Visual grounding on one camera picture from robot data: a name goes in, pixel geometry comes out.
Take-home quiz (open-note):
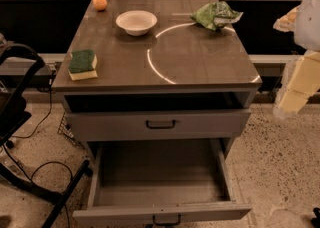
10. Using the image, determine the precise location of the black chair frame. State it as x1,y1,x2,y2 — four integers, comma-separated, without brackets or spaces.
0,41,93,228

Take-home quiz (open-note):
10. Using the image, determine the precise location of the white bowl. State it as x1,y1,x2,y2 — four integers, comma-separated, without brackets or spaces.
116,10,157,36

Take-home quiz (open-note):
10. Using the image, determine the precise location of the green jalapeno chip bag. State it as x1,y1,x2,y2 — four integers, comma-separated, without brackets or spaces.
191,1,243,31

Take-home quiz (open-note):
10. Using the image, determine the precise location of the orange fruit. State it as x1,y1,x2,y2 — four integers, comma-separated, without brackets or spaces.
92,0,108,11

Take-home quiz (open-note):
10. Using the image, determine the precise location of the open bottom drawer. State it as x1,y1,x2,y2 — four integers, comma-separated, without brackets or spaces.
73,139,251,226

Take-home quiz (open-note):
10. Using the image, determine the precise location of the wire rack behind cabinet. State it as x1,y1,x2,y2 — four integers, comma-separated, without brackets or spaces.
57,115,82,148

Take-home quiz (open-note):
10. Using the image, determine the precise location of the grey drawer cabinet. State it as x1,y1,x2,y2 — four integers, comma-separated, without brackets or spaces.
51,0,263,228

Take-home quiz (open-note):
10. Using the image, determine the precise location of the green and yellow sponge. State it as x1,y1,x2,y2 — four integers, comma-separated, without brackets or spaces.
68,49,98,81

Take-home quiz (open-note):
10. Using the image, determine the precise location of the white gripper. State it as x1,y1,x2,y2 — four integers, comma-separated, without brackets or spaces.
273,0,320,119

